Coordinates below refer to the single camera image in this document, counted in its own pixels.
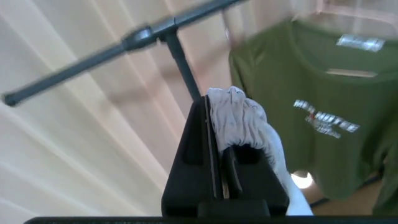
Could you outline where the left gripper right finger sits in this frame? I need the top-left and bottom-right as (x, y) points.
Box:
(221, 143), (290, 217)

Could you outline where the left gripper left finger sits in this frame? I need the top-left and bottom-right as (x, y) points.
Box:
(160, 95), (223, 218)

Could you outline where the pale grey garment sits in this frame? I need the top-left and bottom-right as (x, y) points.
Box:
(206, 86), (314, 217)

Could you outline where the green printed sleeveless shirt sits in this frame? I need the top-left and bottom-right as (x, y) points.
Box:
(228, 18), (398, 217)

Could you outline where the pink clothes hanger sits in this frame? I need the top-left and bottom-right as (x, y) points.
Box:
(222, 0), (398, 78)

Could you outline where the black clothes rack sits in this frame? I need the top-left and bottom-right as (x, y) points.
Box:
(1, 0), (384, 208)

